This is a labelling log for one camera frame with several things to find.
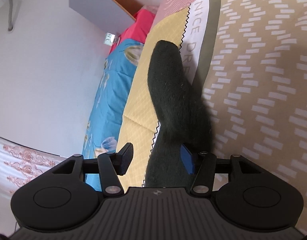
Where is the dark green knit sweater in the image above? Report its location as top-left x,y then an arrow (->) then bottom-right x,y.
145,40 -> 213,188

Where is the blue floral quilt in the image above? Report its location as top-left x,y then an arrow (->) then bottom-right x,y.
81,38 -> 145,190

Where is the white red patterned curtain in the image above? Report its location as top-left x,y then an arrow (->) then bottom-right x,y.
0,137 -> 66,198

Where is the yellow beige patterned bedspread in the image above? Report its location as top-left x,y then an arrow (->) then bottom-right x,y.
118,0 -> 307,230

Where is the red blanket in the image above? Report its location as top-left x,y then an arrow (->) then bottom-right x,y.
109,5 -> 158,53

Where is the grey wooden headboard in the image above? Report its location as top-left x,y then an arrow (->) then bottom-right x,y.
69,0 -> 143,34

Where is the white wall socket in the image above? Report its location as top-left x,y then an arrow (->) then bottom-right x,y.
104,33 -> 115,47

